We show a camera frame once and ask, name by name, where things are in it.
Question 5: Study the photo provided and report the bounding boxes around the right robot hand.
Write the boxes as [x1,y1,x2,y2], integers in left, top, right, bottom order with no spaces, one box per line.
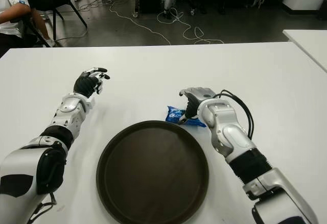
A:
[178,87,218,125]

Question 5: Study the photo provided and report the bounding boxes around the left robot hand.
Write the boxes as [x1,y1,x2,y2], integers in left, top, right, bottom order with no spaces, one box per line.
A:
[73,67,111,98]

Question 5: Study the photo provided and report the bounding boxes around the blue Oreo cookie pack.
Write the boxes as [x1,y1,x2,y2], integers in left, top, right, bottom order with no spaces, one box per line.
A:
[165,105,206,128]

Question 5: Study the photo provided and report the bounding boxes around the dark round tray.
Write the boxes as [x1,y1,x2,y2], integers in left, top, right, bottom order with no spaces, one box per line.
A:
[96,120,209,224]

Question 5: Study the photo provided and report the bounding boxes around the white side table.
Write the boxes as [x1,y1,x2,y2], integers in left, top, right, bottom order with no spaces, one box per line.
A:
[282,29,327,73]

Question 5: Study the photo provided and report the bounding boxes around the black right wrist cables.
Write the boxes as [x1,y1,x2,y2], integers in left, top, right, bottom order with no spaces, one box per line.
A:
[213,89,255,139]

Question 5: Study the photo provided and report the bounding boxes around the white floor cable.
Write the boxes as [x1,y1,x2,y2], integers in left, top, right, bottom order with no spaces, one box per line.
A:
[109,0,225,45]

